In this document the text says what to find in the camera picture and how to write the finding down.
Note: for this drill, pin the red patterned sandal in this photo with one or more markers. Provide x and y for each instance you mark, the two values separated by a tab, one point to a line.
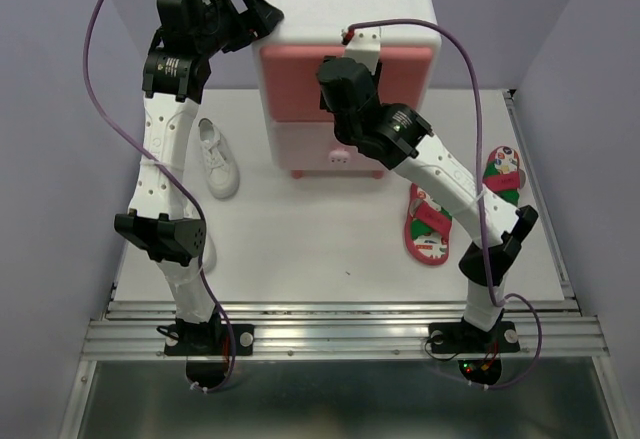
504	175
427	228

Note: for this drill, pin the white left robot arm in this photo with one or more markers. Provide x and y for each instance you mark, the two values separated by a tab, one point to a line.
175	73

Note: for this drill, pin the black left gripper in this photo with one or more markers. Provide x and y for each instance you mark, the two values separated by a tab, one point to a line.
262	21

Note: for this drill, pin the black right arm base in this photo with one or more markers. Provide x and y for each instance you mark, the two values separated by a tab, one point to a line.
461	338

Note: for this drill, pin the white shoe cabinet frame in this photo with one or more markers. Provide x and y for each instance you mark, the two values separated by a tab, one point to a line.
321	22

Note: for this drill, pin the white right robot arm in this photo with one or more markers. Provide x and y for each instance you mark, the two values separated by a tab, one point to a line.
397	137

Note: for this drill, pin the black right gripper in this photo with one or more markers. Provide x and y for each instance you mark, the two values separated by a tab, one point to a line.
376	78

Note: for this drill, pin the white sneaker far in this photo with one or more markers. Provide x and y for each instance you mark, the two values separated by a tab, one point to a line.
220	168

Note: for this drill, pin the aluminium mounting rail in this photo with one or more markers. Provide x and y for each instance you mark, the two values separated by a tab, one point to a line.
340	331

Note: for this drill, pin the white sneaker near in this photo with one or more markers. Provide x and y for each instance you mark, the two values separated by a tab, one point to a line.
209	258

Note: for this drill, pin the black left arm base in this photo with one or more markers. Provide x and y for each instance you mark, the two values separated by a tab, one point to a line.
213	338

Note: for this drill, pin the light pink lower drawer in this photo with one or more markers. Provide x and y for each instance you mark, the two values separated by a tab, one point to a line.
312	147

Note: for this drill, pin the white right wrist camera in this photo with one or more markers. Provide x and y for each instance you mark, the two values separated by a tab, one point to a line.
363	46

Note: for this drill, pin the white sneaker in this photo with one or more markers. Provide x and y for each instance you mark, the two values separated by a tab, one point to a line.
220	168
209	258

